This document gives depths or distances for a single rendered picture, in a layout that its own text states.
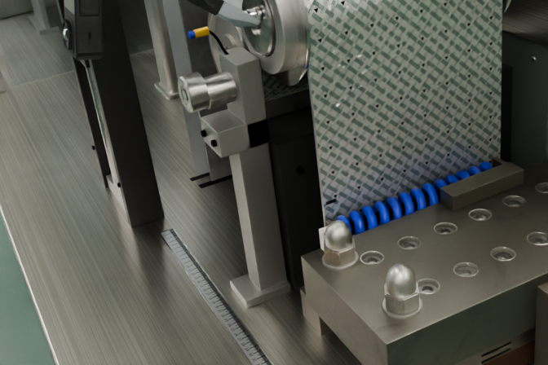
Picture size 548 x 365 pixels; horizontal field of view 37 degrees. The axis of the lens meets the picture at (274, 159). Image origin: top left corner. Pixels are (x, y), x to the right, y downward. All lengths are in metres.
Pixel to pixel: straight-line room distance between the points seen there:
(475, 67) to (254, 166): 0.27
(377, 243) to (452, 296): 0.11
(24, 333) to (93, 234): 1.42
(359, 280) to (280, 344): 0.17
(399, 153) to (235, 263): 0.29
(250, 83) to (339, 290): 0.24
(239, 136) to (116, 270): 0.32
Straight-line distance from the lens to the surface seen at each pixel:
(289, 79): 0.83
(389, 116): 0.86
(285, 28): 0.78
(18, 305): 2.72
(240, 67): 0.84
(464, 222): 0.87
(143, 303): 1.03
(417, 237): 0.85
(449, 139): 0.93
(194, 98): 0.84
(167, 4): 1.17
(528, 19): 1.01
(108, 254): 1.14
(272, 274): 0.98
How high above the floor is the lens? 1.51
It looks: 28 degrees down
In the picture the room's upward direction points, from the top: 8 degrees counter-clockwise
